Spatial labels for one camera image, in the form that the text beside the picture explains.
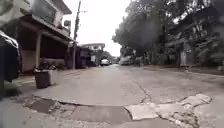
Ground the white car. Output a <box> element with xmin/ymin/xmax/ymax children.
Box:
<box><xmin>100</xmin><ymin>58</ymin><xmax>111</xmax><ymax>67</ymax></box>

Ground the pale parked vehicle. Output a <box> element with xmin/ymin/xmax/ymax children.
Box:
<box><xmin>118</xmin><ymin>55</ymin><xmax>134</xmax><ymax>66</ymax></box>

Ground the grey concrete road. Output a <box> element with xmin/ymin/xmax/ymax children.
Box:
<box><xmin>0</xmin><ymin>63</ymin><xmax>224</xmax><ymax>128</ymax></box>

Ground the low distant building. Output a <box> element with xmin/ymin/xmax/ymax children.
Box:
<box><xmin>75</xmin><ymin>42</ymin><xmax>107</xmax><ymax>69</ymax></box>

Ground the utility pole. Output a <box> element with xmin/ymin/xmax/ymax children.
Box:
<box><xmin>71</xmin><ymin>0</ymin><xmax>88</xmax><ymax>70</ymax></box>

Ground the row of trees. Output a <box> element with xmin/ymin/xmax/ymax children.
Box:
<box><xmin>111</xmin><ymin>0</ymin><xmax>224</xmax><ymax>68</ymax></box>

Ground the dark bin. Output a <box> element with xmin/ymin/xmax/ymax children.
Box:
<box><xmin>33</xmin><ymin>68</ymin><xmax>51</xmax><ymax>90</ymax></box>

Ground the two-storey building with balcony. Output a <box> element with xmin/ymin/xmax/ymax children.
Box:
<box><xmin>0</xmin><ymin>0</ymin><xmax>75</xmax><ymax>74</ymax></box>

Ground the building behind trees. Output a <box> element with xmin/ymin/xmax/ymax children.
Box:
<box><xmin>165</xmin><ymin>6</ymin><xmax>224</xmax><ymax>69</ymax></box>

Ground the dark vehicle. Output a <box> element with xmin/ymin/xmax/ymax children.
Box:
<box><xmin>0</xmin><ymin>30</ymin><xmax>22</xmax><ymax>91</ymax></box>

